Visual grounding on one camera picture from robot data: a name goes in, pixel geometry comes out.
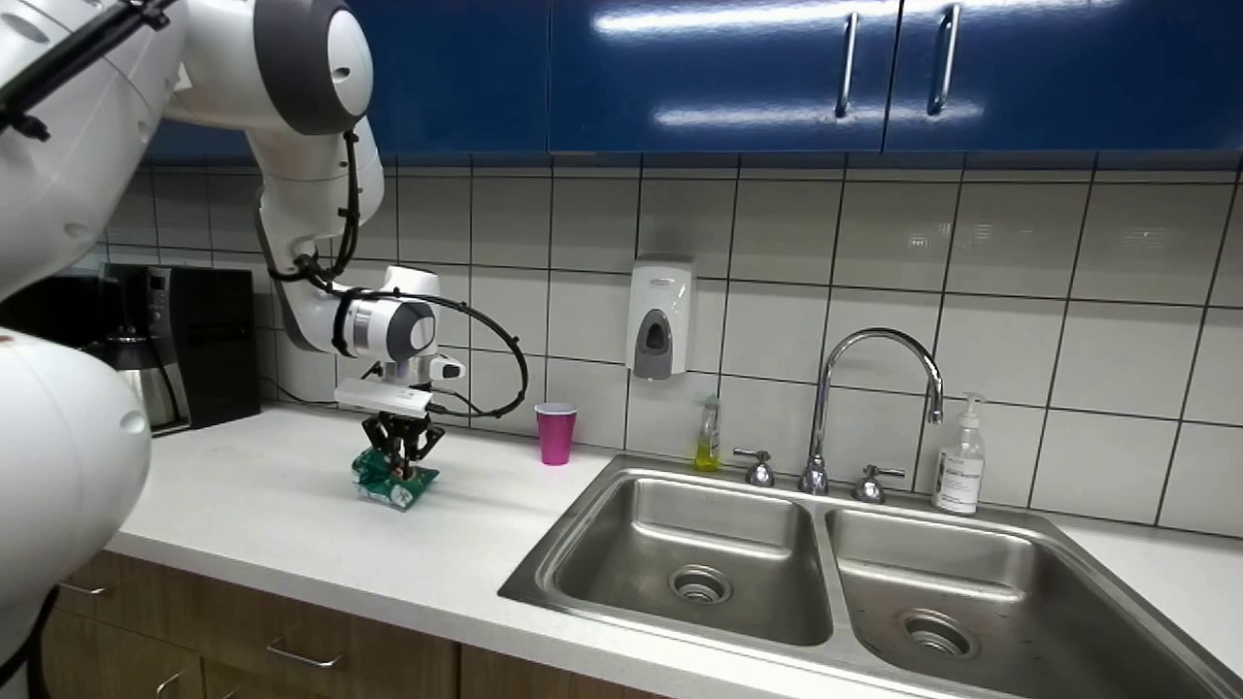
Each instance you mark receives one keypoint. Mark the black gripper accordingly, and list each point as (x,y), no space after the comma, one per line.
(396,444)

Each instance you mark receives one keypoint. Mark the green snack packet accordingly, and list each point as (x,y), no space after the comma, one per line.
(396,494)

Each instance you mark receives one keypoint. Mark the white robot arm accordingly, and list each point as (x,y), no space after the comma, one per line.
(103,90)

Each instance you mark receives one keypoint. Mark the stainless steel double sink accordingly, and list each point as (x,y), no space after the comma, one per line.
(904,595)

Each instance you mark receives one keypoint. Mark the pink plastic cup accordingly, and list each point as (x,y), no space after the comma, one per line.
(555,431)

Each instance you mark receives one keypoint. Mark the black coffee maker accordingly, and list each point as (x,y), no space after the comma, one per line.
(185,332)

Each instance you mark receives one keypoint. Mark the yellow dish soap bottle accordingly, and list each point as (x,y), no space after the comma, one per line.
(706,450)

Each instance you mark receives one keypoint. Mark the wooden base cabinet drawers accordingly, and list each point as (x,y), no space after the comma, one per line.
(141,630)

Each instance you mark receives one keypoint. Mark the clear hand soap bottle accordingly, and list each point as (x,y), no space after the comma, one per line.
(959,463)

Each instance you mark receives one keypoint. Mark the white wall soap dispenser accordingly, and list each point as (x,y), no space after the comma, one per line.
(656,318)

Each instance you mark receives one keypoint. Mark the blue upper wall cabinets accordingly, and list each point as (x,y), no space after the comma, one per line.
(522,77)

